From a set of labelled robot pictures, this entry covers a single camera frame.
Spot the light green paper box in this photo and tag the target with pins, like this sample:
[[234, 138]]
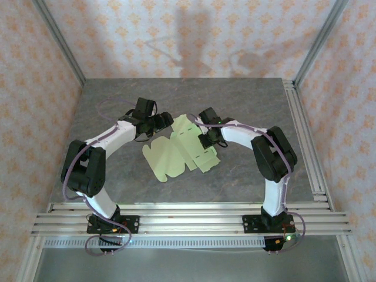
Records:
[[167, 158]]

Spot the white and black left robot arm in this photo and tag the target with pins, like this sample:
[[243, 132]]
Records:
[[85, 170]]

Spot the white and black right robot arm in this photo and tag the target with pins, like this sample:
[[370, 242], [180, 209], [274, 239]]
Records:
[[276, 155]]

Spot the aluminium mounting rail beam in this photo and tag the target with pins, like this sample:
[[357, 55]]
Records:
[[191, 223]]

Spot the aluminium side rail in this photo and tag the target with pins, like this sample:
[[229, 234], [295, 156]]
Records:
[[296, 111]]

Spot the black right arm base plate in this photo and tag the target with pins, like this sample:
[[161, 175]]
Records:
[[249, 224]]

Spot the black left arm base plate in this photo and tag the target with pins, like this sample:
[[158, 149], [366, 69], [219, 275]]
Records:
[[132, 224]]

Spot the aluminium frame post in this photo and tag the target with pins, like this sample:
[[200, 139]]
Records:
[[320, 41], [58, 41]]

